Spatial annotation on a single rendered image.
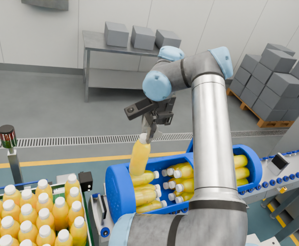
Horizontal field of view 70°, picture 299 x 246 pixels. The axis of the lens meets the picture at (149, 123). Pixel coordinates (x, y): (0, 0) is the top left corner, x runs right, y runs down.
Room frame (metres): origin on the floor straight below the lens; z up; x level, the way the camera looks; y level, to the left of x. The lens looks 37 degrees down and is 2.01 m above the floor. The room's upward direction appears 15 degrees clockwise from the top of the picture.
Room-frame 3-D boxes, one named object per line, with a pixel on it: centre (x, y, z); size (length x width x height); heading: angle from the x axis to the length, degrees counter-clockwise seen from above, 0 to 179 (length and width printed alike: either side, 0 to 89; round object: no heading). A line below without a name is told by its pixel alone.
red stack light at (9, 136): (0.68, 0.63, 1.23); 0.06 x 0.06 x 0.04
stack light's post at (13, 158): (0.68, 0.63, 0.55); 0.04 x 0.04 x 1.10; 32
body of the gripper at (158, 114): (0.65, -0.02, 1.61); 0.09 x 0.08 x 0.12; 121
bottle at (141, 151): (0.64, 0.00, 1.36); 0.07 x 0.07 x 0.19
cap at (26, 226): (0.36, 0.35, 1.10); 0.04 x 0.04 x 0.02
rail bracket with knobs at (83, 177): (0.72, 0.26, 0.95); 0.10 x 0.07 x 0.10; 32
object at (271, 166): (1.28, -1.02, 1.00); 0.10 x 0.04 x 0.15; 32
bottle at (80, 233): (0.43, 0.17, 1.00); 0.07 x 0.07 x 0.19
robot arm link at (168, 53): (0.63, -0.01, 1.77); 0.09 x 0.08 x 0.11; 173
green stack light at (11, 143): (0.68, 0.63, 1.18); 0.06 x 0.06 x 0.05
